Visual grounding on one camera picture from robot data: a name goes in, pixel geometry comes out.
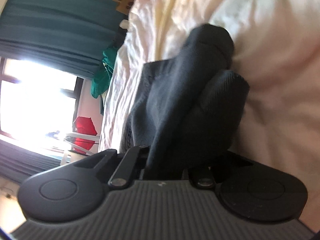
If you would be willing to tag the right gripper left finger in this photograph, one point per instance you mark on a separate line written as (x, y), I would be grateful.
(133, 161)

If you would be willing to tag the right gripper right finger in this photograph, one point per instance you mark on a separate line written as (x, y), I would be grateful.
(200, 177)

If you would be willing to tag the black hooded jacket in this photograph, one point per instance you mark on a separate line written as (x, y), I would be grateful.
(187, 108)

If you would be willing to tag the green clothes pile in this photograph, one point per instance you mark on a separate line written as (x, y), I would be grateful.
(102, 78)

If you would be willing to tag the metal drying rack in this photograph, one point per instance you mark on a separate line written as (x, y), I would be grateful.
(78, 146)

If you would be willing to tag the teal curtain right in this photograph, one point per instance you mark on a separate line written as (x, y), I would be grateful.
(69, 35)

